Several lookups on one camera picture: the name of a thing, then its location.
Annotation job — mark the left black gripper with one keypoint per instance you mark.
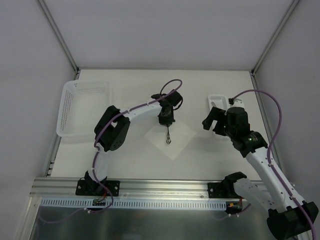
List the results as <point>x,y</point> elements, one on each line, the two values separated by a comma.
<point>166,120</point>

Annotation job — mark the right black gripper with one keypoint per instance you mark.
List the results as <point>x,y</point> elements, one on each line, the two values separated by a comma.
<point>217,120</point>

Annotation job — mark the iridescent gold spoon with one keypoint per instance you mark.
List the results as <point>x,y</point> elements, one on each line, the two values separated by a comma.
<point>168,137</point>

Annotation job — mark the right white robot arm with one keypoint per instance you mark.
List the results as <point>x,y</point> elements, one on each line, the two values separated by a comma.
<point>287,213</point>

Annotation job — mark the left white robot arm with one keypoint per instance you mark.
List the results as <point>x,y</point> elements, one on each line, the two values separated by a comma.
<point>111,131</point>

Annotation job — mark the white paper napkin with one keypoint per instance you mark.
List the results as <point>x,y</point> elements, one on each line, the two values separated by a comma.
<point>180,135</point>

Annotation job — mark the small white perforated tray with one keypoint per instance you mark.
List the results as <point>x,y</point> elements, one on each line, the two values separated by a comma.
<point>224,104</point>

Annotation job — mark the large white perforated basket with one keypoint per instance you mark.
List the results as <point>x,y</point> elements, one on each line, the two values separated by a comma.
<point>82,104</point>

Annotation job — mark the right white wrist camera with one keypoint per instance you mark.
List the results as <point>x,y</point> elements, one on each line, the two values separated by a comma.
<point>236,102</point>

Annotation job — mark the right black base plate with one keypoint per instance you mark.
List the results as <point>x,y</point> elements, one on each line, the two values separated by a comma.
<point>222,190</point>

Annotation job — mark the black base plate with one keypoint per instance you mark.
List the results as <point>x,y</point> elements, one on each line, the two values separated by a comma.
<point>87,187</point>
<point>222,190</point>

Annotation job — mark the white slotted cable duct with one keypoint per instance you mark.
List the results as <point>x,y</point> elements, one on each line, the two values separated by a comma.
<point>149,204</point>

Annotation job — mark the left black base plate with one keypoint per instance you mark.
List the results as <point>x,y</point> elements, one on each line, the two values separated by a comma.
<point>87,187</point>

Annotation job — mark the left aluminium frame post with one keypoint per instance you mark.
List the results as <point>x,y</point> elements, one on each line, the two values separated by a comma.
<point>58,35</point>

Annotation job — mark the aluminium frame post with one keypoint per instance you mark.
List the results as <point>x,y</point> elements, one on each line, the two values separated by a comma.
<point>275,34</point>
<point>58,35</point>

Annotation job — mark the right aluminium frame post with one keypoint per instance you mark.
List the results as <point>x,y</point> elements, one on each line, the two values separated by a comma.
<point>275,34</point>

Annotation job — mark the aluminium mounting rail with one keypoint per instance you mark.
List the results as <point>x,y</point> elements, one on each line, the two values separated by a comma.
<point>141,189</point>

